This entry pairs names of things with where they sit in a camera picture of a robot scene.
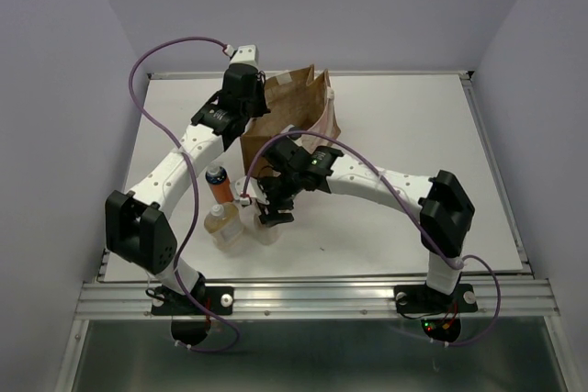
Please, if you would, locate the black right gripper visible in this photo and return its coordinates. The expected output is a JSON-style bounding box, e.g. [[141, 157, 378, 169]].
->
[[253, 169, 302, 230]]

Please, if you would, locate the beige pump bottle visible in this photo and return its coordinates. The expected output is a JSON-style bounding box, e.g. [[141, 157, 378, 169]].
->
[[253, 213, 280, 245]]

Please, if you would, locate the pink printed canvas bag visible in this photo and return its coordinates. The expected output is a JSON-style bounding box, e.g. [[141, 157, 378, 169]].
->
[[240, 65, 341, 177]]

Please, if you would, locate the clear amber liquid bottle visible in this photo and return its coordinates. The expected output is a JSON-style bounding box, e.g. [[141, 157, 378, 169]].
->
[[204, 203, 244, 251]]

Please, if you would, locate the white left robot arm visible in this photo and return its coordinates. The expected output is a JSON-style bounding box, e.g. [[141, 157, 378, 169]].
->
[[105, 62, 269, 313]]

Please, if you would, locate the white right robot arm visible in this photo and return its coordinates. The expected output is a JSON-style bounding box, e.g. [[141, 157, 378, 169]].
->
[[243, 134, 475, 309]]

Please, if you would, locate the orange bottle blue cap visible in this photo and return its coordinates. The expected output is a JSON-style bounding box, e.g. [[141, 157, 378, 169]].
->
[[205, 163, 233, 204]]

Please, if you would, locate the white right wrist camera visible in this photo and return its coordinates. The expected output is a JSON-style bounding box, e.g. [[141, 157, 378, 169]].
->
[[230, 176, 268, 207]]

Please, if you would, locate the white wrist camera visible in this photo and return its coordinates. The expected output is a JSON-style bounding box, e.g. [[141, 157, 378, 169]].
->
[[223, 45, 259, 68], [230, 176, 268, 207]]

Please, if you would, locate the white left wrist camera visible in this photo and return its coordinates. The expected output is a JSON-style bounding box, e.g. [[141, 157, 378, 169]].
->
[[223, 45, 259, 68]]

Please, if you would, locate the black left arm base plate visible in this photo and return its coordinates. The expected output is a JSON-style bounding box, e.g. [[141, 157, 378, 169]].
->
[[145, 286, 234, 317]]

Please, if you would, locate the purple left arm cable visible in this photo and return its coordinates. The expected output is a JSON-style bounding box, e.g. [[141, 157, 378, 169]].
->
[[129, 36, 241, 354]]

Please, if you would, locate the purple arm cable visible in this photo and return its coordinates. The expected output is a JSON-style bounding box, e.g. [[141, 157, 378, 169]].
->
[[129, 36, 241, 354], [242, 130, 502, 349]]

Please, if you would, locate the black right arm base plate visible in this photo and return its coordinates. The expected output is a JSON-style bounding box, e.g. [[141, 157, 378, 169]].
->
[[393, 284, 478, 317]]

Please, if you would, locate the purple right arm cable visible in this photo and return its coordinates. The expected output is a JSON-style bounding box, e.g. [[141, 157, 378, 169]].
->
[[242, 130, 502, 349]]

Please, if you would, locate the aluminium mounting rail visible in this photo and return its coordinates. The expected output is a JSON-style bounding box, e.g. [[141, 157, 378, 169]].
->
[[74, 275, 560, 321]]

